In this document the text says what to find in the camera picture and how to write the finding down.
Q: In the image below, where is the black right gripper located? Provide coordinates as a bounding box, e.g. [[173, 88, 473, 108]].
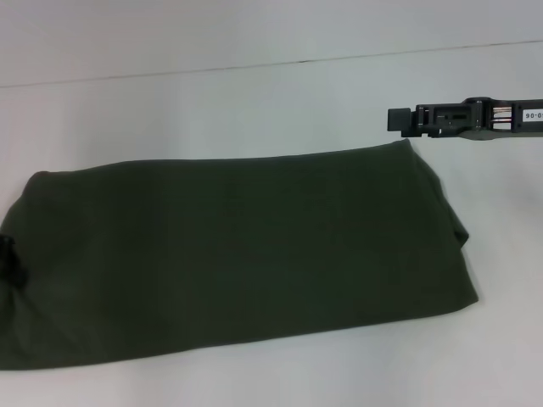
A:
[[386, 97, 543, 142]]

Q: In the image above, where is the dark green printed t-shirt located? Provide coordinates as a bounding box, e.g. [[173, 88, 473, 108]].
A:
[[0, 137, 471, 373]]

